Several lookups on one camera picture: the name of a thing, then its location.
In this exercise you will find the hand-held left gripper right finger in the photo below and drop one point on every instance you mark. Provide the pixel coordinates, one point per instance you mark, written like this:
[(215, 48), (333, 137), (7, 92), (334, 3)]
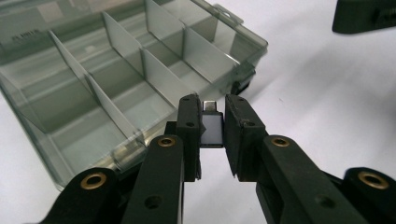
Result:
[(243, 146)]

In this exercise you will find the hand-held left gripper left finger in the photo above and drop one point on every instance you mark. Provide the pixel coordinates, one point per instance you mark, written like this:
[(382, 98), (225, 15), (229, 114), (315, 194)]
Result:
[(188, 149)]

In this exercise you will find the grey clear compartment box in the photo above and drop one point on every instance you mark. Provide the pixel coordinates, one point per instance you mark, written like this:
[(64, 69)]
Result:
[(93, 77)]

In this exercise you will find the white table mat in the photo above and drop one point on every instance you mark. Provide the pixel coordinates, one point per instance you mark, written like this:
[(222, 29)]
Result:
[(311, 109)]

